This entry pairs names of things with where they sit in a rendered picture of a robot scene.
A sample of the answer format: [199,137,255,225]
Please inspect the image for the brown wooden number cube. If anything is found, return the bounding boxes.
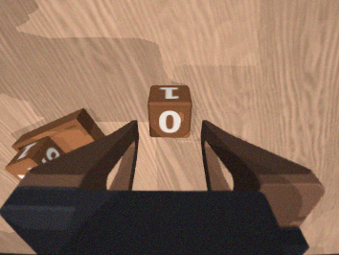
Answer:
[147,85,192,137]
[5,136,64,181]

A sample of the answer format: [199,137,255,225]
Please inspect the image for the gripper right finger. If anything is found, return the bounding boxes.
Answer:
[200,120,326,228]

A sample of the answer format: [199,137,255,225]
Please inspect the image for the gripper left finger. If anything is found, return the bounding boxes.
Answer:
[15,120,139,191]

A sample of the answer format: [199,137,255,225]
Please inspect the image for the brown wooden tray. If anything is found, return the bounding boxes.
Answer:
[11,108,105,153]

